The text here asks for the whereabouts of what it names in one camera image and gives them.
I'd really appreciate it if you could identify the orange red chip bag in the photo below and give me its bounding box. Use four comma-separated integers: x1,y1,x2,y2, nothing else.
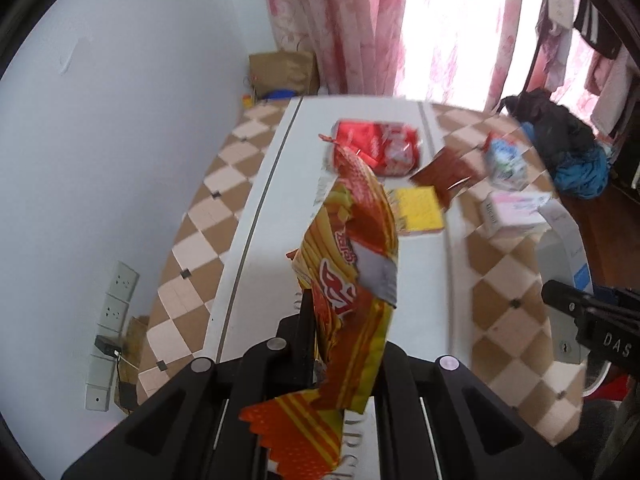
240,146,399,479

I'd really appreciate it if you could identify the red crushed soda can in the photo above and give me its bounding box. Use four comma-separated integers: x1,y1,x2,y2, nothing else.
320,119,421,177

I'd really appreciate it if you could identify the white round trash bin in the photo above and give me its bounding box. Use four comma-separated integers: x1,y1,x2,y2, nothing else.
536,230,611,398

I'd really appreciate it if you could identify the blue white flat carton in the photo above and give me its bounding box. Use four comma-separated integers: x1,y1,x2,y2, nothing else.
536,198,593,294

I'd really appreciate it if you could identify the red blanket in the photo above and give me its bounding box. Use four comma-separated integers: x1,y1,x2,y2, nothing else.
585,374,629,402

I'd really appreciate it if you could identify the black plug adapter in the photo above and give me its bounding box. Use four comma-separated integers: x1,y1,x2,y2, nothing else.
94,335,122,359

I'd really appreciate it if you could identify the pink white tissue box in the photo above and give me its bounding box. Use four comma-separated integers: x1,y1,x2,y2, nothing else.
480,191,552,238

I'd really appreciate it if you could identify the dark clothes pile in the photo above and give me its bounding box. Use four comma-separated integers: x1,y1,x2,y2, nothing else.
497,89,608,200

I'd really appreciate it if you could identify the checkered bed cover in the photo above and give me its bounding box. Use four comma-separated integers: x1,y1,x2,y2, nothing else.
137,96,585,479

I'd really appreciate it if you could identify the brown snack wrapper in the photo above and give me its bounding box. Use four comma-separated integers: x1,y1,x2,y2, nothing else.
410,146,480,210

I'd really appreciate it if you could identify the hanging clothes rack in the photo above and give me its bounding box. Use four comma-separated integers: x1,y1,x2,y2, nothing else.
525,0,639,143

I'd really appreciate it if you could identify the blue lid white can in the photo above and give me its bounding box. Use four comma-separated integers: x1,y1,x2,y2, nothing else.
262,89,297,101

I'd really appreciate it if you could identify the brown paper bag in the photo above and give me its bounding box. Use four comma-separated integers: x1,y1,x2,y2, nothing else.
248,50,320,99

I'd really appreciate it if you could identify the pink floral curtain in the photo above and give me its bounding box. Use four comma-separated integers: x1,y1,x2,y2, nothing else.
267,0,522,112

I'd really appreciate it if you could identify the white wall socket strip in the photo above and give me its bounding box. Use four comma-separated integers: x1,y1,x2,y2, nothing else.
85,261,139,413

